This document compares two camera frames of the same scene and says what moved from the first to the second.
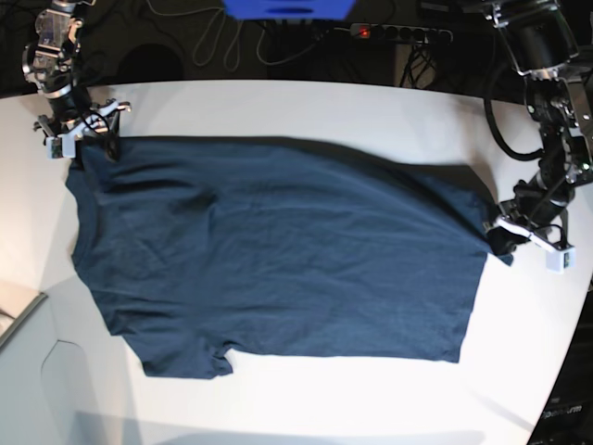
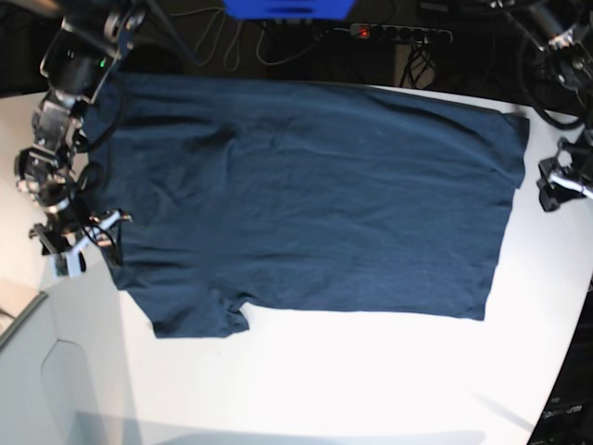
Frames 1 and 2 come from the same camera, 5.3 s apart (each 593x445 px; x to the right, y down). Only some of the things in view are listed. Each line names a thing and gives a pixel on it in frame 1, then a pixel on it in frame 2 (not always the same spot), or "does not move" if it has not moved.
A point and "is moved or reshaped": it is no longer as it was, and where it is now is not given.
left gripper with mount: x=561 y=256 → x=572 y=165
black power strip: x=391 y=32 does not move
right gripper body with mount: x=62 y=143 → x=67 y=243
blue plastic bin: x=288 y=9 does not move
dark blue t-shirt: x=207 y=251 is moved or reshaped
